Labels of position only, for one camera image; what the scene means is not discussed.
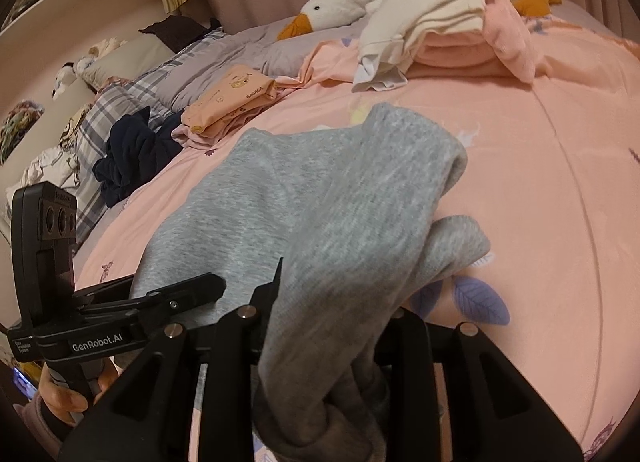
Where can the pink printed bed sheet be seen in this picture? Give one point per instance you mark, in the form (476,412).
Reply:
(540,182)

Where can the dark brown cloth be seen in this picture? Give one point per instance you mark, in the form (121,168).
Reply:
(177,32)

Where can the orange folded garment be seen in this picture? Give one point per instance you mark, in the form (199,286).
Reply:
(230,97)

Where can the plaid quilt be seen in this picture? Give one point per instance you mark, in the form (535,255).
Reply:
(125,97)

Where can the grey sweatshirt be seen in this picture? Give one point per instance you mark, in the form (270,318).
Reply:
(325,202)

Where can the grey quilt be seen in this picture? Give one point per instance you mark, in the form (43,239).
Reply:
(240,57)

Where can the person's left hand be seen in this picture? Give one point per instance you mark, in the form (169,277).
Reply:
(60,397)

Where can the person's left forearm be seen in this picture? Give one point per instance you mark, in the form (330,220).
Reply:
(37,427)

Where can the pink folded clothes stack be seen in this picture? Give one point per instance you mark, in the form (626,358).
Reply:
(480,49)

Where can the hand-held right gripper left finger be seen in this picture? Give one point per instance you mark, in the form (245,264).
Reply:
(265,303)

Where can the small white plush toy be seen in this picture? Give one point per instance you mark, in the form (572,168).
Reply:
(80,67)

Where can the floral print pillow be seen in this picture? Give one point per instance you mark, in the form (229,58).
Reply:
(45,162)

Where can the cream folded garment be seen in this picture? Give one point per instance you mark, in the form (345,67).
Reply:
(425,17)

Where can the light pink folded garment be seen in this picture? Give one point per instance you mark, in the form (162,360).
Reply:
(192,137)

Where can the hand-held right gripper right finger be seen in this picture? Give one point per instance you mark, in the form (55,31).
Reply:
(415,342)

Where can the white garment with blue trim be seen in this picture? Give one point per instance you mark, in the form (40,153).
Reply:
(377,74)

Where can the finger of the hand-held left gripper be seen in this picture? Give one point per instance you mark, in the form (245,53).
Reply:
(105,294)
(190,292)

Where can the navy crumpled cloth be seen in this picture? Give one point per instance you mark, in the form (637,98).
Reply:
(135,157)

